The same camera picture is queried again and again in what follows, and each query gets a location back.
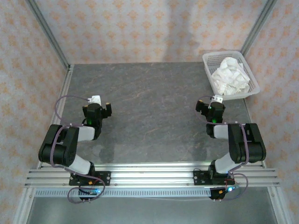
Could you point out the small circuit board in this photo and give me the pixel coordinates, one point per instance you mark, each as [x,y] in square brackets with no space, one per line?
[230,189]
[93,191]

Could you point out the white perforated plastic basket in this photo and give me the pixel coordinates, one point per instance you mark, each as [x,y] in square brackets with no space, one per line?
[209,63]

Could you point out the aluminium frame post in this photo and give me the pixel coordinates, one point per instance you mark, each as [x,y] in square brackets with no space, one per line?
[257,25]
[46,30]

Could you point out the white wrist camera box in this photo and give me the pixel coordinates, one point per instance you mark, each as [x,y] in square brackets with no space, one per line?
[217,98]
[95,99]

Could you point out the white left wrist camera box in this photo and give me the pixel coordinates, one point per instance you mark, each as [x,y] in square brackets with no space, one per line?
[95,99]

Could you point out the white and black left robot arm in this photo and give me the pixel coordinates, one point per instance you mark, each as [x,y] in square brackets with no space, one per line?
[58,149]

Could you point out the white t-shirt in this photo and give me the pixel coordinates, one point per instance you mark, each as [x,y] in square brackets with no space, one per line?
[230,77]

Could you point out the aluminium table edge rail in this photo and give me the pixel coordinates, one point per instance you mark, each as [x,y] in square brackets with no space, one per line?
[280,205]
[63,93]

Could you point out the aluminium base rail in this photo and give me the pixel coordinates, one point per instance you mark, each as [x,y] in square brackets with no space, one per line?
[151,177]

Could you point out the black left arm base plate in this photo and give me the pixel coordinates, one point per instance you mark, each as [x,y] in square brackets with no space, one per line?
[105,178]

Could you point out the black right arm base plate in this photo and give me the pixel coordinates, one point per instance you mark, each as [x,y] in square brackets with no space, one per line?
[201,177]

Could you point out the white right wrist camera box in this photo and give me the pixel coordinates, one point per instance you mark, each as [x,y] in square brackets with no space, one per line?
[217,98]

